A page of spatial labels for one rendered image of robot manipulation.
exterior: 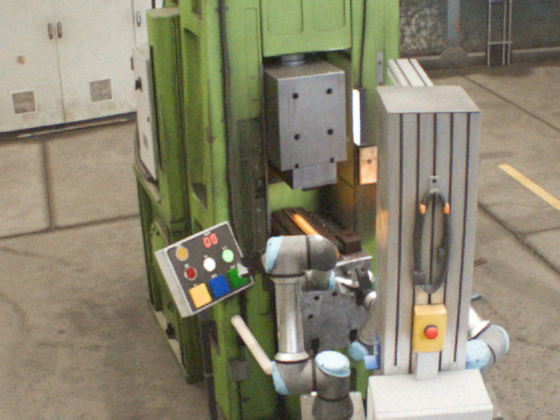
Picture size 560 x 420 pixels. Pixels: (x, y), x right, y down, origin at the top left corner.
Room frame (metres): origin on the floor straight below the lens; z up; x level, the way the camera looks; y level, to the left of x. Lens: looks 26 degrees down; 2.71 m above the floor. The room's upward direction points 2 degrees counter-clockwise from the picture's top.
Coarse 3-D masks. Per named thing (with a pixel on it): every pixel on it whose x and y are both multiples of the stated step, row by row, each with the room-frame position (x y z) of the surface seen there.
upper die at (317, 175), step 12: (276, 168) 3.61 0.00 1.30; (300, 168) 3.43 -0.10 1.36; (312, 168) 3.45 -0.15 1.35; (324, 168) 3.47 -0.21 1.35; (336, 168) 3.49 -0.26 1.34; (288, 180) 3.47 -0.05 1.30; (300, 180) 3.43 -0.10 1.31; (312, 180) 3.45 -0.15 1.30; (324, 180) 3.47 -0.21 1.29; (336, 180) 3.49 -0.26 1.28
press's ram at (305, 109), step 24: (264, 72) 3.55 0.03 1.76; (288, 72) 3.51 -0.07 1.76; (312, 72) 3.50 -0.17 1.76; (336, 72) 3.49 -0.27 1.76; (288, 96) 3.42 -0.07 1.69; (312, 96) 3.45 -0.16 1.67; (336, 96) 3.49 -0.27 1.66; (288, 120) 3.42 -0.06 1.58; (312, 120) 3.45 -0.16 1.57; (336, 120) 3.49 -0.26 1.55; (288, 144) 3.42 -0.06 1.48; (312, 144) 3.45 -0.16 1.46; (336, 144) 3.49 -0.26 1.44; (288, 168) 3.41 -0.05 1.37
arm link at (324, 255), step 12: (312, 240) 2.60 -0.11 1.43; (324, 240) 2.62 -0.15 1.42; (312, 252) 2.57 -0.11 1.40; (324, 252) 2.59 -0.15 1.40; (336, 252) 2.64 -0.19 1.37; (312, 264) 2.57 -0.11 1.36; (324, 264) 2.59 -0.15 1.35; (336, 264) 2.66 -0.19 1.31; (312, 276) 2.80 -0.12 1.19; (324, 276) 2.74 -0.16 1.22; (312, 288) 2.88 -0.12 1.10; (324, 288) 2.88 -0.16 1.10
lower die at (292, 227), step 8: (288, 208) 3.85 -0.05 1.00; (296, 208) 3.86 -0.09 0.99; (272, 216) 3.81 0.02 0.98; (280, 216) 3.78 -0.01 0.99; (288, 216) 3.77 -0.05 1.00; (304, 216) 3.76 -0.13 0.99; (272, 224) 3.72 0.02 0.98; (288, 224) 3.69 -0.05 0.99; (296, 224) 3.67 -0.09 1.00; (312, 224) 3.67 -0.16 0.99; (272, 232) 3.69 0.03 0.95; (280, 232) 3.63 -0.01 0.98; (288, 232) 3.62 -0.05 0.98; (296, 232) 3.60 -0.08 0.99; (304, 232) 3.58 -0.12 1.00; (320, 232) 3.58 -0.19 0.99; (336, 240) 3.50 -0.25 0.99
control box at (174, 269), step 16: (224, 224) 3.28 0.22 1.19; (192, 240) 3.15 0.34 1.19; (208, 240) 3.19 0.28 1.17; (224, 240) 3.23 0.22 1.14; (160, 256) 3.08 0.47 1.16; (176, 256) 3.07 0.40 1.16; (192, 256) 3.11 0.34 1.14; (208, 256) 3.15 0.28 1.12; (240, 256) 3.23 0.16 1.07; (176, 272) 3.03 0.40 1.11; (208, 272) 3.11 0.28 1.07; (224, 272) 3.15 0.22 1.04; (176, 288) 3.02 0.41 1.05; (192, 288) 3.03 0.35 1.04; (208, 288) 3.07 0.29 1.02; (240, 288) 3.15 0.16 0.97; (192, 304) 2.99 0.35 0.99; (208, 304) 3.02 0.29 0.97
